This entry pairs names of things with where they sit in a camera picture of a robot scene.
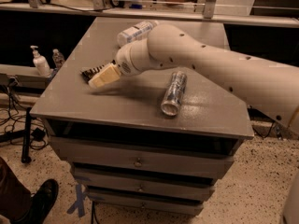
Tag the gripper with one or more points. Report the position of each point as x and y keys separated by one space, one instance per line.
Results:
x=123 y=62

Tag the dark chocolate bar wrapper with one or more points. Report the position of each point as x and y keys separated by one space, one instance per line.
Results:
x=90 y=73

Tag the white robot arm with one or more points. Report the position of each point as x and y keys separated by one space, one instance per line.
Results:
x=270 y=87

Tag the white plastic drink bottle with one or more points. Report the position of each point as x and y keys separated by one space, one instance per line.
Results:
x=138 y=31

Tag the small clear water bottle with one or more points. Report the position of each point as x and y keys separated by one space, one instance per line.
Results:
x=58 y=58

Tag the silver blue drink can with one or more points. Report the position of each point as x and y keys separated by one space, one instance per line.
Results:
x=171 y=102

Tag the white pump dispenser bottle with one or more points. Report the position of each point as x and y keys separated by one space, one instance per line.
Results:
x=40 y=62

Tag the grey drawer cabinet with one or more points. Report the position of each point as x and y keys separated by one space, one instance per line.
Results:
x=123 y=148

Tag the black stand pole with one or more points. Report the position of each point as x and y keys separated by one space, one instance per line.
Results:
x=25 y=158

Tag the blue tape cross mark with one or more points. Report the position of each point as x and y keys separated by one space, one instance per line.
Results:
x=81 y=206

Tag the black leather shoe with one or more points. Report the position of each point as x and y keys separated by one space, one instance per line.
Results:
x=42 y=202

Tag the brown trouser leg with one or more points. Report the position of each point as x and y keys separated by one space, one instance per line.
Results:
x=15 y=198

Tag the long grey metal rail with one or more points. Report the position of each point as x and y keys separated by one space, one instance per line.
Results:
x=265 y=21

